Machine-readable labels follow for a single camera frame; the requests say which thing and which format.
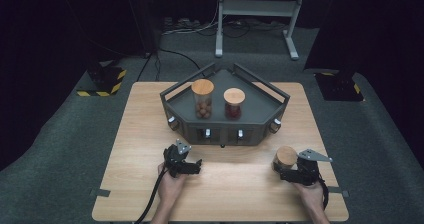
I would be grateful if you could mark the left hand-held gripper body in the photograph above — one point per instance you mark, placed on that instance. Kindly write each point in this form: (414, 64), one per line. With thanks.
(175, 157)

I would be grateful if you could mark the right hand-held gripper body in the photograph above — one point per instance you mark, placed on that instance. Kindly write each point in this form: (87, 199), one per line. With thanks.
(308, 172)

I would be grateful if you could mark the glass jar with wooden lid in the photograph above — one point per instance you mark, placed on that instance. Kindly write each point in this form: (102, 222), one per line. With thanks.
(286, 156)

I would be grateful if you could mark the glass jar with brown balls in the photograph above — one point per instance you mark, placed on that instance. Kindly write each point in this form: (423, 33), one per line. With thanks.
(202, 99)

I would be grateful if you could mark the glass jar with red contents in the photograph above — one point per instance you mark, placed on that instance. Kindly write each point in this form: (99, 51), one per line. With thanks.
(234, 102)

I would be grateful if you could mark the grey corner storage rack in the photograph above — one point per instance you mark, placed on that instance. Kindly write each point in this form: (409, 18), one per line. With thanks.
(256, 107)

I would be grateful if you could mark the person's right hand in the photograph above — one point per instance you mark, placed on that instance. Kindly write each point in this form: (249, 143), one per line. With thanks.
(313, 197)

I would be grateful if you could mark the person's left hand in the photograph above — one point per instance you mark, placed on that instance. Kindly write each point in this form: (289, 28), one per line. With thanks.
(170, 189)

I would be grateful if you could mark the black base with striped tape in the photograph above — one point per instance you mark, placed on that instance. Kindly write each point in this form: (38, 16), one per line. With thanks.
(106, 79)
(336, 87)

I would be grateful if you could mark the dark curtain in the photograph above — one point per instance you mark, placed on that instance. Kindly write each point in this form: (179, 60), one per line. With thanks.
(50, 24)
(376, 24)

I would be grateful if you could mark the grey metal stand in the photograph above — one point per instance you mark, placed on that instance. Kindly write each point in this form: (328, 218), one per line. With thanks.
(256, 8)

